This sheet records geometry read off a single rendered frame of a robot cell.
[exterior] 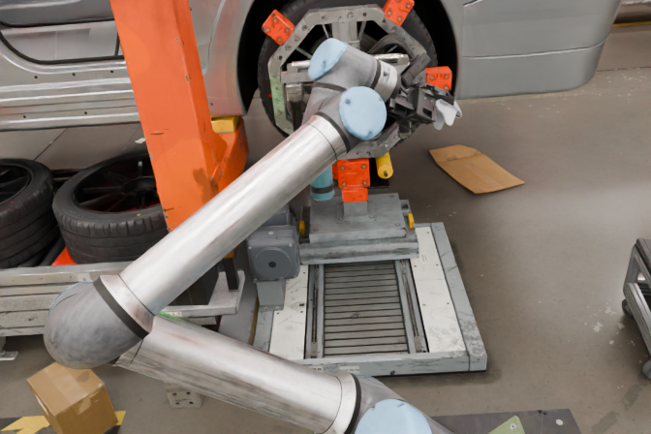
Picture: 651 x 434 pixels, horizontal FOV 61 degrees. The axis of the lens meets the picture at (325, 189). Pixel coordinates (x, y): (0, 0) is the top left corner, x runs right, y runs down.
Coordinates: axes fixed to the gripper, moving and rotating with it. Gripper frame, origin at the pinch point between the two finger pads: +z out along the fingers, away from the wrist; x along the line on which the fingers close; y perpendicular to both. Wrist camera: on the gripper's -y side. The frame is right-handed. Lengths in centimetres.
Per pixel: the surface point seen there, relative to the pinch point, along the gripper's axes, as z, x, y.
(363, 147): 22, -74, -20
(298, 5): -19, -63, -55
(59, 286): -60, -128, 47
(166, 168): -46, -70, 12
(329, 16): -11, -53, -49
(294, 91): -17, -55, -19
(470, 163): 132, -135, -66
